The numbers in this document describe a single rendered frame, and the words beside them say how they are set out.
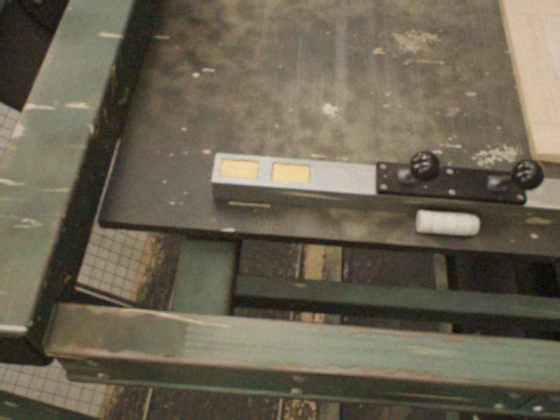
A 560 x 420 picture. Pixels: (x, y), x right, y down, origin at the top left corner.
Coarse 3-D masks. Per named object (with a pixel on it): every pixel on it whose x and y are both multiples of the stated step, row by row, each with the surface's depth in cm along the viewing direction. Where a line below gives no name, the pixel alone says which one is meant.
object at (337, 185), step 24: (216, 168) 80; (264, 168) 80; (312, 168) 80; (336, 168) 80; (360, 168) 81; (216, 192) 80; (240, 192) 80; (264, 192) 79; (288, 192) 79; (312, 192) 79; (336, 192) 78; (360, 192) 78; (528, 192) 80; (552, 192) 80; (480, 216) 81; (504, 216) 81; (528, 216) 80; (552, 216) 80
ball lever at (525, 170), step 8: (520, 160) 68; (528, 160) 67; (512, 168) 69; (520, 168) 67; (528, 168) 67; (536, 168) 67; (488, 176) 79; (512, 176) 68; (520, 176) 67; (528, 176) 67; (536, 176) 67; (544, 176) 67; (488, 184) 78; (496, 184) 77; (504, 184) 75; (520, 184) 68; (528, 184) 67; (536, 184) 67
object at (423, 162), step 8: (424, 152) 67; (432, 152) 68; (416, 160) 67; (424, 160) 67; (432, 160) 67; (416, 168) 67; (424, 168) 67; (432, 168) 67; (440, 168) 67; (400, 176) 78; (408, 176) 76; (416, 176) 68; (424, 176) 67; (432, 176) 67
